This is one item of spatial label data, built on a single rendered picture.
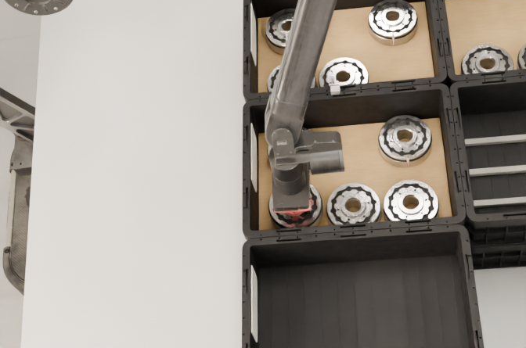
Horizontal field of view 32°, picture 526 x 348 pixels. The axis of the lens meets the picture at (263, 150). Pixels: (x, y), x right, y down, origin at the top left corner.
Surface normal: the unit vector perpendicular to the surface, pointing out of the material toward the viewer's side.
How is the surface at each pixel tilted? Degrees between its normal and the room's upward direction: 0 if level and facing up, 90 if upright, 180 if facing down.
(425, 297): 0
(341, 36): 0
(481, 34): 0
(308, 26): 63
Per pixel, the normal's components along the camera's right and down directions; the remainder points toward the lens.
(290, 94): 0.00, 0.37
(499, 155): -0.15, -0.51
